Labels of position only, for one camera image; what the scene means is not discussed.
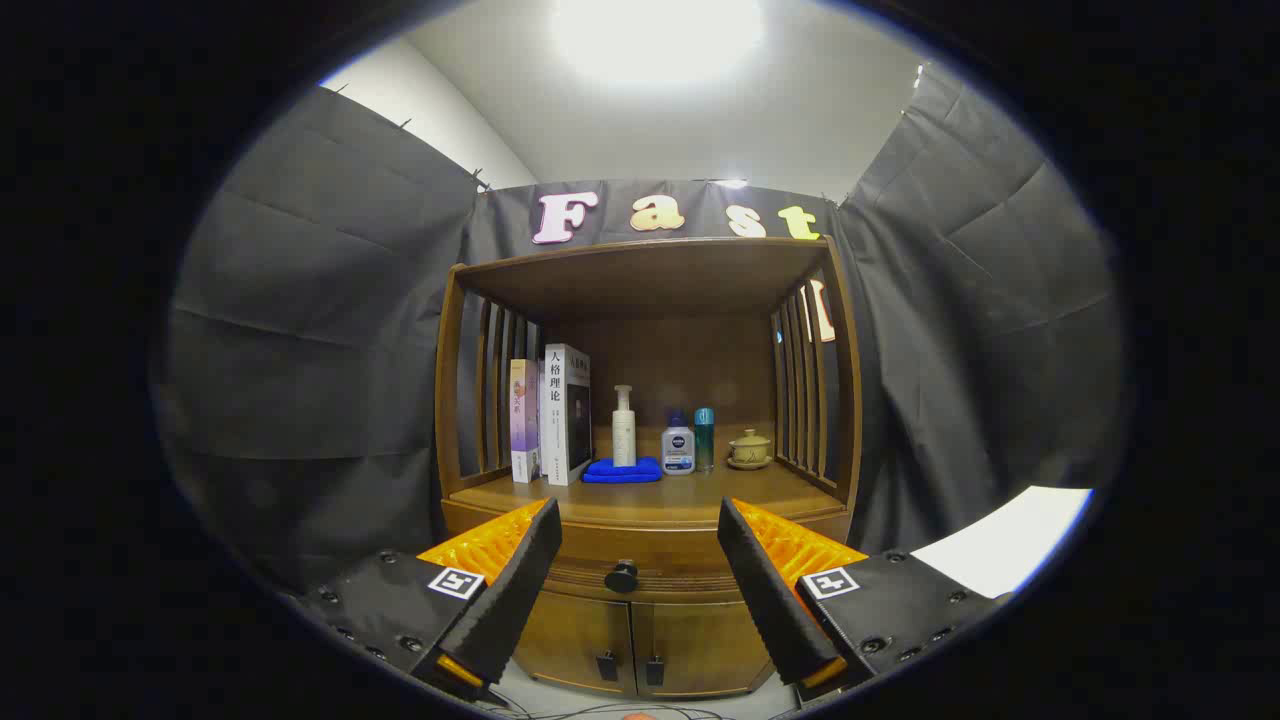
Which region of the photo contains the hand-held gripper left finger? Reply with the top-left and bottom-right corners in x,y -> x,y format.
295,497 -> 563,701

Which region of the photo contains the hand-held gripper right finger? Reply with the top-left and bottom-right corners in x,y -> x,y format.
717,497 -> 1011,701

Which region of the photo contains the brown wooden drawer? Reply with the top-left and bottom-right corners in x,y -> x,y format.
540,545 -> 751,604

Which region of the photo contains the wooden cabinet door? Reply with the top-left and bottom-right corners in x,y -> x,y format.
515,595 -> 636,694
632,600 -> 776,698

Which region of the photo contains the wooden countertop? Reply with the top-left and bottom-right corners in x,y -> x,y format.
445,425 -> 851,531

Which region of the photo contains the brown wooden cabinet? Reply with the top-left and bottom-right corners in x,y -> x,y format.
435,236 -> 864,701

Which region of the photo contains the beige lidded teacup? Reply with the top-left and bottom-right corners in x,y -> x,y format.
726,428 -> 773,471

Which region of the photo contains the blue folded cloth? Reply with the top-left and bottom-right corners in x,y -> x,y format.
582,456 -> 664,485

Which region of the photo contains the purple book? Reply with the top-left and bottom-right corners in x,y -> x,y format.
509,358 -> 542,484

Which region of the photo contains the thick white book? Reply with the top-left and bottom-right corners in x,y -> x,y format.
540,343 -> 593,487

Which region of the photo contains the white blue-capped lotion bottle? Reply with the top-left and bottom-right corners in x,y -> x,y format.
661,410 -> 696,476

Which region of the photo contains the cream pump bottle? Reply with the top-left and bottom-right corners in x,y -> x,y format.
612,385 -> 637,468

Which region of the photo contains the white table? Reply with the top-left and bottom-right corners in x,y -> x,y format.
908,486 -> 1096,599

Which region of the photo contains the black backdrop cloth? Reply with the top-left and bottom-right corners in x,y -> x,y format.
150,65 -> 1131,601

